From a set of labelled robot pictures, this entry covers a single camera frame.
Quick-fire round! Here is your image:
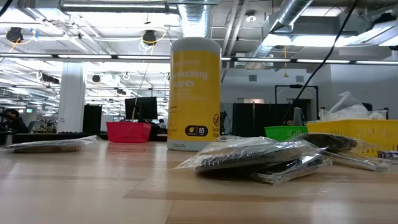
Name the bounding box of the green plastic basket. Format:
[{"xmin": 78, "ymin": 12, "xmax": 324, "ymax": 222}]
[{"xmin": 264, "ymin": 125, "xmax": 308, "ymax": 142}]

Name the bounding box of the black item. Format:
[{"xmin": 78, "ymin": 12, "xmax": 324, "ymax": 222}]
[
  {"xmin": 2, "ymin": 135, "xmax": 101, "ymax": 154},
  {"xmin": 174, "ymin": 136, "xmax": 333, "ymax": 187}
]

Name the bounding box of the white vanity pack bag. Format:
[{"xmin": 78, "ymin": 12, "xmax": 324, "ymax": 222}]
[
  {"xmin": 369, "ymin": 110, "xmax": 388, "ymax": 121},
  {"xmin": 318, "ymin": 91, "xmax": 371, "ymax": 122}
]

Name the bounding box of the white pillar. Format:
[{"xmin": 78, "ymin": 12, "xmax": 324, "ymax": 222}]
[{"xmin": 57, "ymin": 62, "xmax": 87, "ymax": 134}]

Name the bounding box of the red plastic basket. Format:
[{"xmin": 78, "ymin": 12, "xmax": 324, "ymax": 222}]
[{"xmin": 106, "ymin": 121, "xmax": 152, "ymax": 144}]

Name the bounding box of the silver slanted ceiling duct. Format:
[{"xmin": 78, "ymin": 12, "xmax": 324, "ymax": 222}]
[{"xmin": 244, "ymin": 0, "xmax": 315, "ymax": 71}]

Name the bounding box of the black hanging cable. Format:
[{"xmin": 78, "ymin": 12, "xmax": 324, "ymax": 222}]
[{"xmin": 280, "ymin": 0, "xmax": 360, "ymax": 125}]

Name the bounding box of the black partition panel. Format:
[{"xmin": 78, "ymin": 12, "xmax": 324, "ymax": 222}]
[{"xmin": 232, "ymin": 102, "xmax": 295, "ymax": 138}]

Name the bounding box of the black cabinet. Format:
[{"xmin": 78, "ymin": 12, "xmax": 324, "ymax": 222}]
[{"xmin": 82, "ymin": 104, "xmax": 103, "ymax": 134}]

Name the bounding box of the yellow plastic basket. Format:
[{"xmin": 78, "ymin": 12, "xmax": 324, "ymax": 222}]
[{"xmin": 306, "ymin": 119, "xmax": 398, "ymax": 157}]

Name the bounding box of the black ceiling cable reel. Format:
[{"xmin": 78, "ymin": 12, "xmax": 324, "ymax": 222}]
[
  {"xmin": 5, "ymin": 27, "xmax": 24, "ymax": 44},
  {"xmin": 142, "ymin": 29, "xmax": 158, "ymax": 46}
]

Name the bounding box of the black aluminium table frame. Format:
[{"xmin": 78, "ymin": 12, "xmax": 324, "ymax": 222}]
[{"xmin": 0, "ymin": 132, "xmax": 268, "ymax": 146}]

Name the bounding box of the grey ceiling pipe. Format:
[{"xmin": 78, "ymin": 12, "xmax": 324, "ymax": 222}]
[{"xmin": 58, "ymin": 0, "xmax": 180, "ymax": 14}]

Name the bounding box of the black tube stand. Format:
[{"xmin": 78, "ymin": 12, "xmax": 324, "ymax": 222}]
[{"xmin": 274, "ymin": 84, "xmax": 320, "ymax": 125}]

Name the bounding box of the black background monitor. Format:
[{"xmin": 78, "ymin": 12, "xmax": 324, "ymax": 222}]
[{"xmin": 124, "ymin": 96, "xmax": 159, "ymax": 121}]

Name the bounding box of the yellow disinfecting wipes canister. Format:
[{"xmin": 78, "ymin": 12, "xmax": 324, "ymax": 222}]
[{"xmin": 167, "ymin": 37, "xmax": 222, "ymax": 152}]

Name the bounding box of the silver ribbed ceiling duct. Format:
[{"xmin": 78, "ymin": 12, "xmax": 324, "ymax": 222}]
[{"xmin": 177, "ymin": 0, "xmax": 210, "ymax": 39}]

